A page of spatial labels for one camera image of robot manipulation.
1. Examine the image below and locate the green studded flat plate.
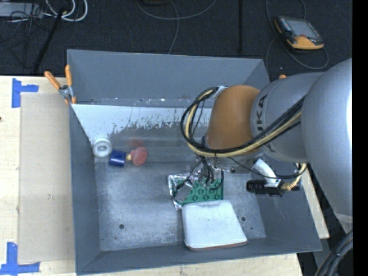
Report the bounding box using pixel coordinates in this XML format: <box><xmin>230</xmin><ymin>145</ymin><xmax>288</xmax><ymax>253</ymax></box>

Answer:
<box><xmin>182</xmin><ymin>178</ymin><xmax>224</xmax><ymax>206</ymax></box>

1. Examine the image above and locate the silver foil packet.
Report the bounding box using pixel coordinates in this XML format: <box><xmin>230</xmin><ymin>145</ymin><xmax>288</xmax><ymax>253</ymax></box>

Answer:
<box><xmin>167</xmin><ymin>172</ymin><xmax>200</xmax><ymax>211</ymax></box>

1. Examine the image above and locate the white flat block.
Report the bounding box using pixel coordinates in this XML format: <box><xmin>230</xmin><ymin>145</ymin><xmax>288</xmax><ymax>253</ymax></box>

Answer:
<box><xmin>181</xmin><ymin>200</ymin><xmax>249</xmax><ymax>251</ymax></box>

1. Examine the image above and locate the red round knob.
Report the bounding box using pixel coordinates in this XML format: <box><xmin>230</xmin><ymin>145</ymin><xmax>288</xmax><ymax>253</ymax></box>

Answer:
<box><xmin>126</xmin><ymin>146</ymin><xmax>148</xmax><ymax>167</ymax></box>

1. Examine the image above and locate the grey metal bin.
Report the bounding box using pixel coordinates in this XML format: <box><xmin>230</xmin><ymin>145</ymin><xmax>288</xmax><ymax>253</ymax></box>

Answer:
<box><xmin>66</xmin><ymin>49</ymin><xmax>323</xmax><ymax>275</ymax></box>

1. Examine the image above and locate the blue cylinder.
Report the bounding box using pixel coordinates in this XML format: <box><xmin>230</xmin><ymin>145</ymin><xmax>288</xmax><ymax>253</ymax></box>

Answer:
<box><xmin>109</xmin><ymin>149</ymin><xmax>128</xmax><ymax>168</ymax></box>

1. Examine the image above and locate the pale wood flat board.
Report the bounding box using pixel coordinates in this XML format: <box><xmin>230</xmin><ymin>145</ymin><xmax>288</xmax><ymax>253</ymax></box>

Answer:
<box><xmin>17</xmin><ymin>92</ymin><xmax>76</xmax><ymax>264</ymax></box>

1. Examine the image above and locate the black cylinder on white bracket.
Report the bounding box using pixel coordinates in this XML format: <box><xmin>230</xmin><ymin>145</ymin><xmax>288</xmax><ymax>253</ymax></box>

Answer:
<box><xmin>246</xmin><ymin>158</ymin><xmax>289</xmax><ymax>198</ymax></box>

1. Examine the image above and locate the white ring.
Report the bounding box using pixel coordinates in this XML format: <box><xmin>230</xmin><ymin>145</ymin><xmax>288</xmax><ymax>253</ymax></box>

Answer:
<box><xmin>91</xmin><ymin>137</ymin><xmax>113</xmax><ymax>159</ymax></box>

